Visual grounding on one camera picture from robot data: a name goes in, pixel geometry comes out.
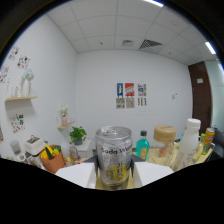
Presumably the tan grey poster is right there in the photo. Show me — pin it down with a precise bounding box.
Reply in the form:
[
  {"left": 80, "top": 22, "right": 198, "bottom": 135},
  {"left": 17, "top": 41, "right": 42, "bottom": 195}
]
[{"left": 125, "top": 97, "right": 136, "bottom": 109}]

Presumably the short wooden wall shelf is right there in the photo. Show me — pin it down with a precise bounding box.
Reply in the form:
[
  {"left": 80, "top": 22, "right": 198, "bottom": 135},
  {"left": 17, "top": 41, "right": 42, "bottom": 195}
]
[{"left": 57, "top": 120, "right": 76, "bottom": 130}]

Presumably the blue poster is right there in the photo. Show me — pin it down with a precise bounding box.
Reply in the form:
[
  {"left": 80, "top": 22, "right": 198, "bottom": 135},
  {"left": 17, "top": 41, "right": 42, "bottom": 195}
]
[{"left": 116, "top": 82, "right": 125, "bottom": 98}]

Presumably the multicolour poster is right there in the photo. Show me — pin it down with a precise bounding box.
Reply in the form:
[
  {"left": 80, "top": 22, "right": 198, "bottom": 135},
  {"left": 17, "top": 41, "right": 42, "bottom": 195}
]
[{"left": 137, "top": 83, "right": 148, "bottom": 98}]

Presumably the long wooden wall shelf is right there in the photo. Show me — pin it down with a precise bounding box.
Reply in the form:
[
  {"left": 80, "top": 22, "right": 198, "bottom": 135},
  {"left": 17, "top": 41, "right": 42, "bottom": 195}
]
[{"left": 4, "top": 95, "right": 38, "bottom": 103}]

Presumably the cluster of wall photos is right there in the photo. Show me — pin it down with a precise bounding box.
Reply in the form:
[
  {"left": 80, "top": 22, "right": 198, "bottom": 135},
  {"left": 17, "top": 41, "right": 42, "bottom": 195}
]
[{"left": 11, "top": 114, "right": 26, "bottom": 134}]

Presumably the silver soda water can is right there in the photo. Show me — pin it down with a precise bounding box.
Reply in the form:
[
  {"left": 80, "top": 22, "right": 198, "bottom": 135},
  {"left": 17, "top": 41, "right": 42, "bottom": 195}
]
[{"left": 95, "top": 125, "right": 134, "bottom": 187}]

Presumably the brown door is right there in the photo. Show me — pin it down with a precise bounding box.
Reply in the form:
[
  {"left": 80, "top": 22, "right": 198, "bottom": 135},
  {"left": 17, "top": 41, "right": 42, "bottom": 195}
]
[{"left": 187, "top": 60, "right": 213, "bottom": 134}]

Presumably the large white plastic bottle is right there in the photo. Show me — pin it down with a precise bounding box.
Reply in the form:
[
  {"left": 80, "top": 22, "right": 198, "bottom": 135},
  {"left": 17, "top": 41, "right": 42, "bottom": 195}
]
[{"left": 172, "top": 118, "right": 202, "bottom": 173}]

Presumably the orange basket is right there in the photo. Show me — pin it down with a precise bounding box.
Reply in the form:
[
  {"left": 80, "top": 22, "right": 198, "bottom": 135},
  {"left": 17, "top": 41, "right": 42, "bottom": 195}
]
[{"left": 39, "top": 144, "right": 67, "bottom": 174}]

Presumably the clear bottle with green cap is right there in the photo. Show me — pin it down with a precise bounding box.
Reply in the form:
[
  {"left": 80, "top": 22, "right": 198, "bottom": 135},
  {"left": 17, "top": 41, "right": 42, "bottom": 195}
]
[{"left": 198, "top": 132, "right": 207, "bottom": 155}]

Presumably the ceiling light panel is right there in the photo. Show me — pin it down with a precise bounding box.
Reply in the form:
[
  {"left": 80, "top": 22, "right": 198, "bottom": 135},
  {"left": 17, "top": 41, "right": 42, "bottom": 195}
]
[
  {"left": 143, "top": 0, "right": 165, "bottom": 8},
  {"left": 204, "top": 40, "right": 218, "bottom": 56}
]

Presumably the green potted plant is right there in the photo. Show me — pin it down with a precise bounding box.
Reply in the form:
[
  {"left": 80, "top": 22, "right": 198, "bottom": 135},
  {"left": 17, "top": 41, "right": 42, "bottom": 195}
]
[{"left": 68, "top": 125, "right": 88, "bottom": 147}]

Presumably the teal green bottle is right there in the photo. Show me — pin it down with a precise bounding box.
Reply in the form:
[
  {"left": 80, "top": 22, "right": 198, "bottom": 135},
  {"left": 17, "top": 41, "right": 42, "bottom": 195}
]
[{"left": 135, "top": 130, "right": 151, "bottom": 162}]

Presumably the small ceiling diffuser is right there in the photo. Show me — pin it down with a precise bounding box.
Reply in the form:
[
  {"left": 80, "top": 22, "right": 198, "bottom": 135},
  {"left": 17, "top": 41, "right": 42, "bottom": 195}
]
[{"left": 121, "top": 39, "right": 134, "bottom": 47}]

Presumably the red poster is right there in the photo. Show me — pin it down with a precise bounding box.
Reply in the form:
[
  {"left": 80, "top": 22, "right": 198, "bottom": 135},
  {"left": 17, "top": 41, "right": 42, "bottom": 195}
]
[{"left": 124, "top": 82, "right": 136, "bottom": 98}]

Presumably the white countertop appliance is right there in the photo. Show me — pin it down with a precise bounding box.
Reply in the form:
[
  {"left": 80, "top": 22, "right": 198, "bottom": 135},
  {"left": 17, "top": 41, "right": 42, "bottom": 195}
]
[{"left": 24, "top": 134, "right": 48, "bottom": 157}]

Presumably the black white striped poster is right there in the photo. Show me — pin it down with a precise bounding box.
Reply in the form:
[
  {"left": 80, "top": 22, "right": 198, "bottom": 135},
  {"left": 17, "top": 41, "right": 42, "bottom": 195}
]
[{"left": 137, "top": 96, "right": 148, "bottom": 108}]

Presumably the glass jar with wooden lid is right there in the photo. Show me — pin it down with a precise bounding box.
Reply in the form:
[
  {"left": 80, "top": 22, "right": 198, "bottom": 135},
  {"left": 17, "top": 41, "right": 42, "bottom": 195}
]
[{"left": 148, "top": 124, "right": 177, "bottom": 168}]

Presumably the ceiling air vent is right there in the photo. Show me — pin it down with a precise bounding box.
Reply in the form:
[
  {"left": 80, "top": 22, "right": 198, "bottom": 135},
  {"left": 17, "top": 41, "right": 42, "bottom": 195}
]
[{"left": 138, "top": 38, "right": 164, "bottom": 50}]

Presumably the yellow printed snack can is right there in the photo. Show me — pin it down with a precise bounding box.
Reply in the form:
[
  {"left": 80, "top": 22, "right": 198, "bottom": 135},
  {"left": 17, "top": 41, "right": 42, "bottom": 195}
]
[{"left": 201, "top": 127, "right": 216, "bottom": 155}]

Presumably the pink vase with white flowers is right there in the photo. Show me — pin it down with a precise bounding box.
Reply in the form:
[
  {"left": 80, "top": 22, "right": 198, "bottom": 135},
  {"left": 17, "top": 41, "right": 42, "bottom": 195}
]
[{"left": 59, "top": 104, "right": 71, "bottom": 127}]

